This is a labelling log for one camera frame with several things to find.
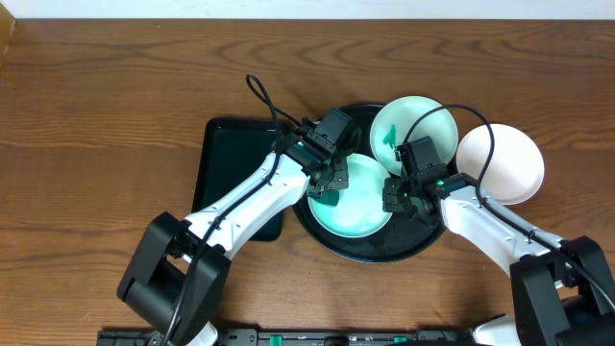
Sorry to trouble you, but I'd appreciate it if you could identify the green scrub sponge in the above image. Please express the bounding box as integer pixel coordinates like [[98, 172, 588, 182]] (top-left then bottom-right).
[[312, 190, 340, 207]]

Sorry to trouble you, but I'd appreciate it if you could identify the mint green plate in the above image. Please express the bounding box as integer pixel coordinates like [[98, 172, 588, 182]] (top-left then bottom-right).
[[370, 96, 458, 176], [307, 154, 392, 238]]

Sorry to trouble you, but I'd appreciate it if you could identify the white plate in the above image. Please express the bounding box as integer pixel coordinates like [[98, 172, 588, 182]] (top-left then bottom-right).
[[455, 124, 545, 205]]

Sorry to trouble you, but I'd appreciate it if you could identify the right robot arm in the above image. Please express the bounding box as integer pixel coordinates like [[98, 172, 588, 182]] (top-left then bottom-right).
[[382, 167, 614, 346]]

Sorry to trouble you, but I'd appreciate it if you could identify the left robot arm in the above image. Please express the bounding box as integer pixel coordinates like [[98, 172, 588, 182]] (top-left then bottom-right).
[[117, 133, 320, 345]]

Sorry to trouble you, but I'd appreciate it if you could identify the round black tray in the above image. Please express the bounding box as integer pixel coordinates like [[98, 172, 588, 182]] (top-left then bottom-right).
[[293, 104, 444, 263]]

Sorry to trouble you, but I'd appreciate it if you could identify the black rectangular tray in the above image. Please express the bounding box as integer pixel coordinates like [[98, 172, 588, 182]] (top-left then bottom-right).
[[191, 117, 276, 212]]

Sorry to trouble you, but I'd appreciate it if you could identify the right black cable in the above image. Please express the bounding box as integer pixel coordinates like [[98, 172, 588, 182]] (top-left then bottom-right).
[[402, 104, 615, 313]]

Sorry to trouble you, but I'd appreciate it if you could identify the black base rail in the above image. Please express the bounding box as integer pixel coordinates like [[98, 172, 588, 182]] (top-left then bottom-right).
[[95, 329, 497, 346]]

